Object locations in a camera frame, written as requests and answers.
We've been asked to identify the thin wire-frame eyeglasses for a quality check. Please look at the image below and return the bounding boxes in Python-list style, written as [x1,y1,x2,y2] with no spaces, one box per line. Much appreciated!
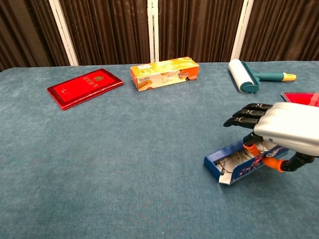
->
[214,148,267,175]

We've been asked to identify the teal lint roller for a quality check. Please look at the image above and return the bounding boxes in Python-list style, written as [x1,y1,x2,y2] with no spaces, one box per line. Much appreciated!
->
[228,59,298,94]

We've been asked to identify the blue felt table cover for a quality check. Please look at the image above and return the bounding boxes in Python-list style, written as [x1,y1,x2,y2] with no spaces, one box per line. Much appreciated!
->
[0,61,319,239]

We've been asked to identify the blue glasses case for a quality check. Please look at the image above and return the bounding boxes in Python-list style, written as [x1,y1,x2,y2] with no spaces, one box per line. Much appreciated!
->
[203,138,291,185]

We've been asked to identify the orange yellow carton box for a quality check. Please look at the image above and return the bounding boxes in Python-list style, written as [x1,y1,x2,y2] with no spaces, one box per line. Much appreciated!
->
[130,56,200,92]

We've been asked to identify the red certificate book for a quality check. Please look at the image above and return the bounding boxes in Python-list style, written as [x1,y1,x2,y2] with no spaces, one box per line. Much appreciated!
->
[46,68,125,111]

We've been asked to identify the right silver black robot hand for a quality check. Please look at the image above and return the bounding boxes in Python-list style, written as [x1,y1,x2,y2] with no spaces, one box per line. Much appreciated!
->
[223,102,319,173]

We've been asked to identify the red card in clear sleeve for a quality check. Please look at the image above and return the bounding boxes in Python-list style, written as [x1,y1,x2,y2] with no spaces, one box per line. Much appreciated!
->
[280,91,319,108]

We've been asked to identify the white partition frame post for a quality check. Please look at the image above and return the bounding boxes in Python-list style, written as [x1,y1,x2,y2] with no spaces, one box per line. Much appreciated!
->
[49,0,79,66]
[147,0,160,63]
[229,0,250,62]

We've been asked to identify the dark brown pleated curtain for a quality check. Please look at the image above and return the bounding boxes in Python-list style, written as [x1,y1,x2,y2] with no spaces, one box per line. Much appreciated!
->
[58,0,152,66]
[0,0,70,72]
[158,0,244,63]
[239,0,319,62]

